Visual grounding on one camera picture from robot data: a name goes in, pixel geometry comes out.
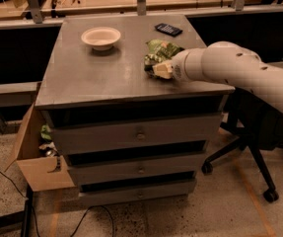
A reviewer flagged green jalapeno chip bag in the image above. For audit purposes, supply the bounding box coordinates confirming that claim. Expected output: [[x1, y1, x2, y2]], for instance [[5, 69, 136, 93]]
[[144, 39, 183, 79]]

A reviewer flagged black floor cable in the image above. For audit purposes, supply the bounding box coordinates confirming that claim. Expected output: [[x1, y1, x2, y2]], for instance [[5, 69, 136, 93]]
[[0, 163, 116, 237]]

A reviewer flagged black office chair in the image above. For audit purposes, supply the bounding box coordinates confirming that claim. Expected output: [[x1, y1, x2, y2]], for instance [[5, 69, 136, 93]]
[[201, 88, 283, 202]]

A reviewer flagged black metal stand leg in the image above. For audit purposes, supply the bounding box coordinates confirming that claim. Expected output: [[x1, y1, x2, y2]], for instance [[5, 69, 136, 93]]
[[0, 186, 34, 237]]

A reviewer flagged white paper bowl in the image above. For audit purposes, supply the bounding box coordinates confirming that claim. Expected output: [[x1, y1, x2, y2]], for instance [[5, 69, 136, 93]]
[[81, 27, 121, 51]]

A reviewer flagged open cardboard box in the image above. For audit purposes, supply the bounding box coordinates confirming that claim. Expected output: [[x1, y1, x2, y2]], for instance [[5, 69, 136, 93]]
[[4, 106, 74, 192]]

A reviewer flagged grey drawer cabinet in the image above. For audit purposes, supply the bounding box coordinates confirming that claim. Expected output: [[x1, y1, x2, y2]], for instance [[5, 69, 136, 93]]
[[35, 15, 232, 206]]

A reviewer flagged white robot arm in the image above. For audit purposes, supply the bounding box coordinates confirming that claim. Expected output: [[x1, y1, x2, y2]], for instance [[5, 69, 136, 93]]
[[153, 41, 283, 114]]

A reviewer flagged green wrapper in box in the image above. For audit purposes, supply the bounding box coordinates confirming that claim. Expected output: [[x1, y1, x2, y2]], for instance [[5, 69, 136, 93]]
[[40, 124, 52, 141]]

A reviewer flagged grey metal post left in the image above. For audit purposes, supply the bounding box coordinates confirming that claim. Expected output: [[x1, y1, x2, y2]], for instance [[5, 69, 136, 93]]
[[27, 0, 43, 24]]

